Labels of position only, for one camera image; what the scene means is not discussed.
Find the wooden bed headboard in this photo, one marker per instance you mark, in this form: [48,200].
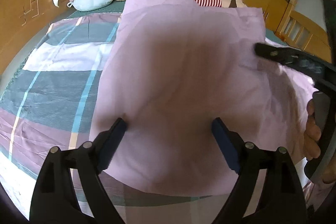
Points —
[300,32]

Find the plaid bed sheet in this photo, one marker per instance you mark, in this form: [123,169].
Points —
[50,102]

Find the person's right hand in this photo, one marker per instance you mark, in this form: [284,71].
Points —
[311,149]

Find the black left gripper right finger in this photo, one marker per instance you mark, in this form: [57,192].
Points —
[281,200]

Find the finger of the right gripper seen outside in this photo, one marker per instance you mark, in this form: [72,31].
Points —
[281,55]

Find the pink coat with black stripes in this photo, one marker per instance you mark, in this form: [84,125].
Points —
[174,67]

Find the light blue round pillow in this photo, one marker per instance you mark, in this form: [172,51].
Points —
[89,5]

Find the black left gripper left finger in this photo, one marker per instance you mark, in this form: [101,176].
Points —
[54,199]

